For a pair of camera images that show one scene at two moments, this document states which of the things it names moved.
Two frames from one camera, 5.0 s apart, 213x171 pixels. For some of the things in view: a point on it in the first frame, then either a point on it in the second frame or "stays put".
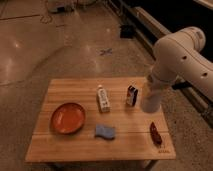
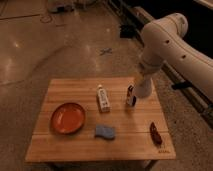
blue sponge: [107, 132] stays put
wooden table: [99, 121] stays put
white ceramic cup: [151, 94] to [143, 86]
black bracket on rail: [181, 85] stays put
